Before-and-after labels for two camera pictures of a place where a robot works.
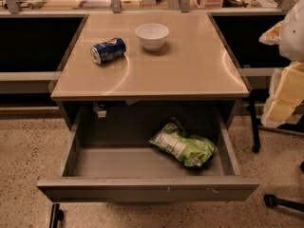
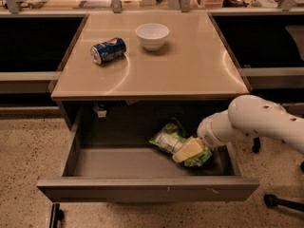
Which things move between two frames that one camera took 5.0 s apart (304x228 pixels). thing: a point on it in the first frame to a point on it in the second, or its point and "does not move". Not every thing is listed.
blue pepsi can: (107, 50) does not move
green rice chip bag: (173, 137) does not move
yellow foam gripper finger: (286, 93) to (191, 148)
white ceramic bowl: (152, 35) does not move
